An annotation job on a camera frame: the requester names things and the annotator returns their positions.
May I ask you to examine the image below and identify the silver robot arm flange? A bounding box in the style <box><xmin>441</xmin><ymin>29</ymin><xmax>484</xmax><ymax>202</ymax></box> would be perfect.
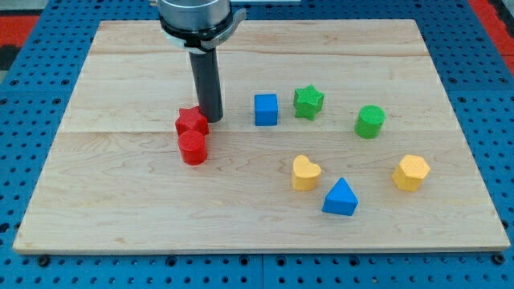
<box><xmin>157</xmin><ymin>0</ymin><xmax>247</xmax><ymax>54</ymax></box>

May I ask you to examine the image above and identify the blue cube block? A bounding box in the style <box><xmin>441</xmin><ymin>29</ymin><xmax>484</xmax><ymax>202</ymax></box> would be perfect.
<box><xmin>254</xmin><ymin>94</ymin><xmax>279</xmax><ymax>126</ymax></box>

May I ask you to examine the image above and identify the yellow heart block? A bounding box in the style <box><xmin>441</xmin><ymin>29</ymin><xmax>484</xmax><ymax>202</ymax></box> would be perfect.
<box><xmin>292</xmin><ymin>155</ymin><xmax>322</xmax><ymax>191</ymax></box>

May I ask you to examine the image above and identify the red cylinder block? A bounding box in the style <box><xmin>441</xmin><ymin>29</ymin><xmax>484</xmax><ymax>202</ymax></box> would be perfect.
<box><xmin>178</xmin><ymin>130</ymin><xmax>207</xmax><ymax>165</ymax></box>

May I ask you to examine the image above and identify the green star block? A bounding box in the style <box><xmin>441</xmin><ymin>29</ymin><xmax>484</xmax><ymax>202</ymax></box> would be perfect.
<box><xmin>293</xmin><ymin>84</ymin><xmax>324</xmax><ymax>121</ymax></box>

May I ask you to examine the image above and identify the red star block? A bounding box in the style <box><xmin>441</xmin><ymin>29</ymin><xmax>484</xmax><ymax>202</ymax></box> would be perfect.
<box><xmin>175</xmin><ymin>106</ymin><xmax>210</xmax><ymax>135</ymax></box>

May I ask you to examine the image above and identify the light wooden board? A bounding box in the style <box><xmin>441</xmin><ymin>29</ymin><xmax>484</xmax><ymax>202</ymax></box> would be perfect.
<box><xmin>13</xmin><ymin>19</ymin><xmax>510</xmax><ymax>255</ymax></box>

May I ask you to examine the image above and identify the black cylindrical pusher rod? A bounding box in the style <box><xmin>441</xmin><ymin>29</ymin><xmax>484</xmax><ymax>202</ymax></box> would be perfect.
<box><xmin>190</xmin><ymin>49</ymin><xmax>223</xmax><ymax>123</ymax></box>

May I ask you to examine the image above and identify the blue triangle block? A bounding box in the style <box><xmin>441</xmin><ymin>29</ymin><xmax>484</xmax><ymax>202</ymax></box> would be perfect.
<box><xmin>322</xmin><ymin>177</ymin><xmax>359</xmax><ymax>216</ymax></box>

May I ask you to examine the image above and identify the green cylinder block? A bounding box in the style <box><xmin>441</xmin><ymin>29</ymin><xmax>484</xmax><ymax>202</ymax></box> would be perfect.
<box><xmin>354</xmin><ymin>105</ymin><xmax>386</xmax><ymax>139</ymax></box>

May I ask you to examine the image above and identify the yellow hexagon block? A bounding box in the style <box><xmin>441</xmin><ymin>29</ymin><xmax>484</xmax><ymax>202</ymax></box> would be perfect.
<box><xmin>392</xmin><ymin>154</ymin><xmax>430</xmax><ymax>192</ymax></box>

